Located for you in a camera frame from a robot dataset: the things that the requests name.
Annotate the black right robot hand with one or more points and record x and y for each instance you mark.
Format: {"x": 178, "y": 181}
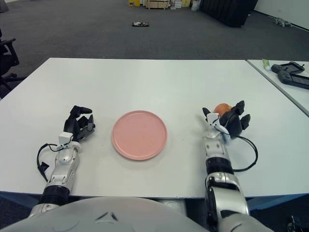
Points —
{"x": 235, "y": 123}

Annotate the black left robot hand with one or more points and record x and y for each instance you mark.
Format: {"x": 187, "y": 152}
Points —
{"x": 71, "y": 124}

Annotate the red yellow apple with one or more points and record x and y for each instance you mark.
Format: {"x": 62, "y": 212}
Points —
{"x": 222, "y": 110}

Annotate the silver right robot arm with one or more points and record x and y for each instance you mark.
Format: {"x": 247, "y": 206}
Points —
{"x": 218, "y": 154}

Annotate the pink round plate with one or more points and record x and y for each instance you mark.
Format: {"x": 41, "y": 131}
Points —
{"x": 139, "y": 135}

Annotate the green white tube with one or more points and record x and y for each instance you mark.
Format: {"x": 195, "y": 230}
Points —
{"x": 266, "y": 64}

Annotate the black handheld controller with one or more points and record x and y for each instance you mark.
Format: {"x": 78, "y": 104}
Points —
{"x": 287, "y": 68}
{"x": 293, "y": 81}

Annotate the black office chair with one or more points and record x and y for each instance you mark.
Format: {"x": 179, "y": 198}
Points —
{"x": 7, "y": 62}

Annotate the grey robot torso shell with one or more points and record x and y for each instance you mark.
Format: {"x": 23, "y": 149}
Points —
{"x": 108, "y": 217}

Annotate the black draped curtain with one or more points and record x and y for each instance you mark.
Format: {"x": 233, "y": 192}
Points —
{"x": 229, "y": 12}

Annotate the grey robot dog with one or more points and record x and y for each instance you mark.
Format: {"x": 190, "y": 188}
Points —
{"x": 282, "y": 22}

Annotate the black flat tray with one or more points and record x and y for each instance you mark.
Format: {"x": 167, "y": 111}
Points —
{"x": 140, "y": 24}

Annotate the white plastic bag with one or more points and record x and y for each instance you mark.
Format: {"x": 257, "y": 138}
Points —
{"x": 195, "y": 6}

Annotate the yellow cardboard box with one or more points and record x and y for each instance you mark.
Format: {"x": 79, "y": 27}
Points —
{"x": 134, "y": 3}

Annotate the wooden pallet crate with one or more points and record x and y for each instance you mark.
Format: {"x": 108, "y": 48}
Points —
{"x": 157, "y": 4}

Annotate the blue table frame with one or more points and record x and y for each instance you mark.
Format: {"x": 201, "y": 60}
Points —
{"x": 19, "y": 197}

